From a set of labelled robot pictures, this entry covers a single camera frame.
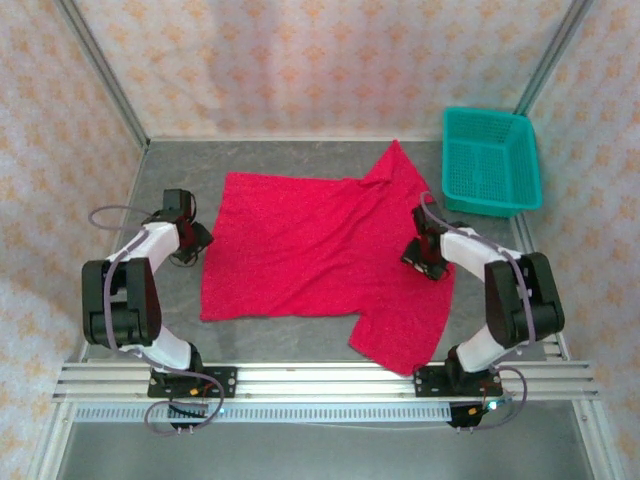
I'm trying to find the red towel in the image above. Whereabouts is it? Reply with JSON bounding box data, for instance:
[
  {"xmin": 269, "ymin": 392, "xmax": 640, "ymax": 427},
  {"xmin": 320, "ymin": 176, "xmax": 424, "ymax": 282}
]
[{"xmin": 199, "ymin": 138, "xmax": 457, "ymax": 379}]

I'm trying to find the teal plastic basket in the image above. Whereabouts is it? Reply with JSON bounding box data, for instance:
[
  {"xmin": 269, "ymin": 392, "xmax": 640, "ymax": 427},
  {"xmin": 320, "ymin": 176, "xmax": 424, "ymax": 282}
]
[{"xmin": 442, "ymin": 107, "xmax": 544, "ymax": 219}]

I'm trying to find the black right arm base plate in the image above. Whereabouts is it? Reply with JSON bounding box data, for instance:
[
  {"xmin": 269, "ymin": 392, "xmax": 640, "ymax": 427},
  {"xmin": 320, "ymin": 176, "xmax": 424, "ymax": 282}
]
[{"xmin": 412, "ymin": 363, "xmax": 503, "ymax": 400}]

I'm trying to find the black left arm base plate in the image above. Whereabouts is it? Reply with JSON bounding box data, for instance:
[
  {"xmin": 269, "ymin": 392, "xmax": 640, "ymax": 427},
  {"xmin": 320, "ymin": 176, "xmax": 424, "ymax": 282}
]
[{"xmin": 146, "ymin": 366, "xmax": 238, "ymax": 400}]

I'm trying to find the aluminium frame post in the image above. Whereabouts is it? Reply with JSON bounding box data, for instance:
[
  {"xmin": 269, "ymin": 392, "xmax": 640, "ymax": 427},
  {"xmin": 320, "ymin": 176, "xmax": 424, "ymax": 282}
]
[
  {"xmin": 514, "ymin": 0, "xmax": 594, "ymax": 116},
  {"xmin": 53, "ymin": 0, "xmax": 151, "ymax": 151}
]

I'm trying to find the black cable bracket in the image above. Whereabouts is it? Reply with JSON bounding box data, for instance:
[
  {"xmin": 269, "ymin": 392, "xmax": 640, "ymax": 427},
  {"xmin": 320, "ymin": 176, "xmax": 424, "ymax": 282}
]
[
  {"xmin": 167, "ymin": 402, "xmax": 210, "ymax": 432},
  {"xmin": 448, "ymin": 401, "xmax": 496, "ymax": 432}
]

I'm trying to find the aluminium mounting rail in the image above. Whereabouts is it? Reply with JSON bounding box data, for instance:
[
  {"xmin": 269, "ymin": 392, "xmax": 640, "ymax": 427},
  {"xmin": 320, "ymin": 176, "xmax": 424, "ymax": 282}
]
[{"xmin": 52, "ymin": 360, "xmax": 600, "ymax": 403}]

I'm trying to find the grey slotted cable duct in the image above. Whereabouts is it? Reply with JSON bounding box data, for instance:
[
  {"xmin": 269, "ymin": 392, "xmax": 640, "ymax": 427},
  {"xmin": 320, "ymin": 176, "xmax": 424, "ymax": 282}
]
[{"xmin": 74, "ymin": 403, "xmax": 454, "ymax": 424}]

